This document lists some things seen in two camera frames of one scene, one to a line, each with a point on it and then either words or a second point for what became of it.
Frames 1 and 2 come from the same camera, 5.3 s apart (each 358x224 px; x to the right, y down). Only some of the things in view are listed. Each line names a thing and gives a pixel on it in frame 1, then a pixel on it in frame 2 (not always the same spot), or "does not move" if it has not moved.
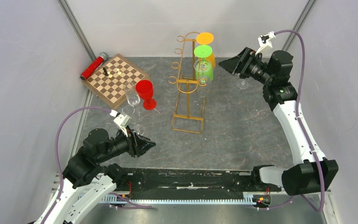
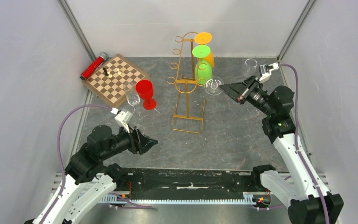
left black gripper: [136, 146] does not move
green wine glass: [203, 70] does not move
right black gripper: [234, 64] to [250, 84]
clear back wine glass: [204, 85] to [212, 87]
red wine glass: [144, 88] does not move
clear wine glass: [132, 97] does not move
